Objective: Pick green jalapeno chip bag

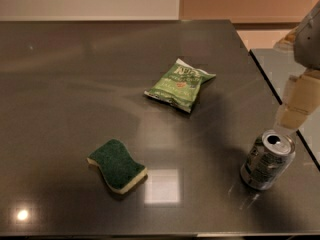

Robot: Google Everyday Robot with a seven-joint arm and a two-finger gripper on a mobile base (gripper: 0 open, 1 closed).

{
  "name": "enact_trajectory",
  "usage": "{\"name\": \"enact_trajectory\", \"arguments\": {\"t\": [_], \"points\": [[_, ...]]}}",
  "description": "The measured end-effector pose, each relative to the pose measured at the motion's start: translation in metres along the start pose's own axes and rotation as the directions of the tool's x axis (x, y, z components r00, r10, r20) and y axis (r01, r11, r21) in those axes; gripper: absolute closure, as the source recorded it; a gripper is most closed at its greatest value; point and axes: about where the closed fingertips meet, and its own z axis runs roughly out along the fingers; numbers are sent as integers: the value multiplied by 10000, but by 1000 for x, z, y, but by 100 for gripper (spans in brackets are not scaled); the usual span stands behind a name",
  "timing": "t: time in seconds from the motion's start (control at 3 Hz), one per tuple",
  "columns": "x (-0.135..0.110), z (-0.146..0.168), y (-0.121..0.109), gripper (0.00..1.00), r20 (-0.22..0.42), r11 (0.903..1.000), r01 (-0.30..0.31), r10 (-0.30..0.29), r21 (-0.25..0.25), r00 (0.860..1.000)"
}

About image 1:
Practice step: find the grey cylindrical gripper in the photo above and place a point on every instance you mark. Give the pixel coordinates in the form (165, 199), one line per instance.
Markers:
(309, 45)

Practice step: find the green jalapeno chip bag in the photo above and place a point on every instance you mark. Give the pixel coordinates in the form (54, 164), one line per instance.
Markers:
(180, 86)

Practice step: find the silver soda can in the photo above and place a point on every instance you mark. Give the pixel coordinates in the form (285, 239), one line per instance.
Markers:
(269, 157)

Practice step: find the green and yellow sponge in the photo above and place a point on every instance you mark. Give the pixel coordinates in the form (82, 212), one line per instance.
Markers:
(119, 170)

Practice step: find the grey side table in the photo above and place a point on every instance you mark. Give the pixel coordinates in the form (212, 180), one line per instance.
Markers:
(281, 72)

